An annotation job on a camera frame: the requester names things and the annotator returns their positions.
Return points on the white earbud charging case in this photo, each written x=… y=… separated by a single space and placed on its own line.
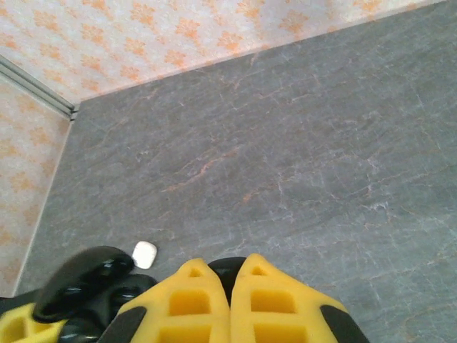
x=144 y=254

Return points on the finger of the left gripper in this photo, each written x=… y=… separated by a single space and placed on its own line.
x=21 y=328

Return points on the black earbud charging case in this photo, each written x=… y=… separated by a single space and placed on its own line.
x=89 y=271

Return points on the aluminium frame post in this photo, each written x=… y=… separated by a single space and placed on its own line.
x=35 y=87

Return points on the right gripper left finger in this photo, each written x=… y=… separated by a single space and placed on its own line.
x=214 y=314

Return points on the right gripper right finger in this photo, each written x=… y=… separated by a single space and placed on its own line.
x=242 y=321

